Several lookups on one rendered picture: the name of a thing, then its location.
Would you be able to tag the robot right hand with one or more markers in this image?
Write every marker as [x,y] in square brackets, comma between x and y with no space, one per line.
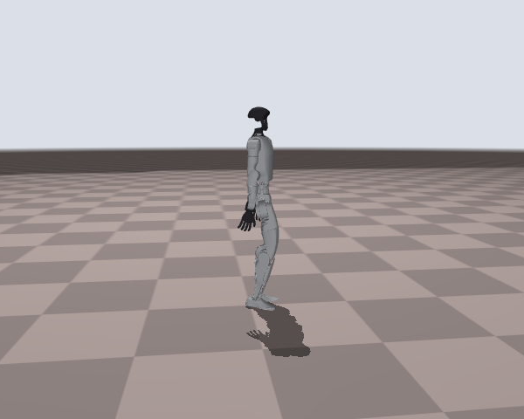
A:
[248,218]

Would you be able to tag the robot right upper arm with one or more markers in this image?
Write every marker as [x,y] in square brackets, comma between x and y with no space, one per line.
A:
[253,148]

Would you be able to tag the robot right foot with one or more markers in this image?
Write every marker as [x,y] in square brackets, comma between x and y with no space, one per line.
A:
[261,304]

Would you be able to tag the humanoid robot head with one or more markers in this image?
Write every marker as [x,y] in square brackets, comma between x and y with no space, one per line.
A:
[259,114]

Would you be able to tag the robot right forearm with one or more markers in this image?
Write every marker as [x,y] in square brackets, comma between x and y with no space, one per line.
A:
[252,189]

